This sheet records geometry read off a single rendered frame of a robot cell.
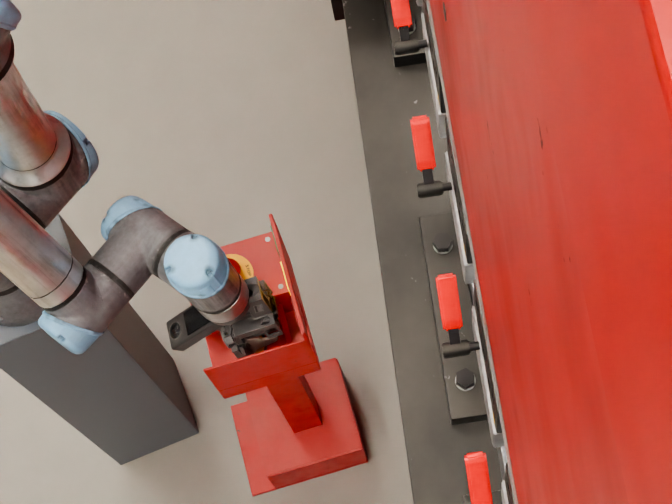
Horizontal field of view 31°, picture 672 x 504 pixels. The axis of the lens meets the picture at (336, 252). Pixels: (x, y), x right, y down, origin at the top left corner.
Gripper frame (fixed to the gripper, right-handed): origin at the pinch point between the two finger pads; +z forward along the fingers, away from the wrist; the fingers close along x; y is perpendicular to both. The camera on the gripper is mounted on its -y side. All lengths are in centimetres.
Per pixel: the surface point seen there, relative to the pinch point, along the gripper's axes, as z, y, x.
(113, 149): 71, -33, 85
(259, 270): -4.4, 5.5, 9.2
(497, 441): -39, 32, -35
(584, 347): -124, 36, -52
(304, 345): -5.3, 9.2, -4.9
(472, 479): -47, 28, -40
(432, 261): -14.8, 31.0, -2.6
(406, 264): -12.1, 27.3, -0.7
